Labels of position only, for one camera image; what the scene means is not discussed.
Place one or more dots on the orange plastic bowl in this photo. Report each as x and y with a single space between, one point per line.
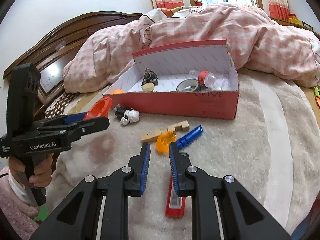
100 108

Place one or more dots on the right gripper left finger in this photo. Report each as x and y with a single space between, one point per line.
136 184

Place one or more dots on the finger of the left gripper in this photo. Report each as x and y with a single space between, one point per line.
90 126
72 118

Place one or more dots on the wooden puzzle block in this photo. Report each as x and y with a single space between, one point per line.
153 136

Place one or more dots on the pink checkered quilt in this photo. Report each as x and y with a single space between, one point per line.
253 40

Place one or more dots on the clear plastic bottle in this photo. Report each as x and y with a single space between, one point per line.
210 80

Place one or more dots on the grey tape roll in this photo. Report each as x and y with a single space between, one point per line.
188 86

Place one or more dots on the beige fleece blanket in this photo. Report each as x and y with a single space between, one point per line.
271 147

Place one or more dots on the blue plastic cylinder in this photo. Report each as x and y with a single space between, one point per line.
189 137

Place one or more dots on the pink fuzzy sleeve forearm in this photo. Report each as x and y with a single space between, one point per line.
16 206

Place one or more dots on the black white toy figure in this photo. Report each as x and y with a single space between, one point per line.
126 115

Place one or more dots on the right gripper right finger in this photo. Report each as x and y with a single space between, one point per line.
179 162

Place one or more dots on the small wooden block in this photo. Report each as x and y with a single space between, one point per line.
148 87

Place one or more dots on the red cardboard box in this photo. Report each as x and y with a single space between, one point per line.
172 64

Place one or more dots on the orange ball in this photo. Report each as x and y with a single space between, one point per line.
117 91

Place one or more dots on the person's left hand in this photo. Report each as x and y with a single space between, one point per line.
42 172

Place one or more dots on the red lighter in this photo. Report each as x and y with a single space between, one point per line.
175 206

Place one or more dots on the dark wooden headboard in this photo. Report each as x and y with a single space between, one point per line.
61 45

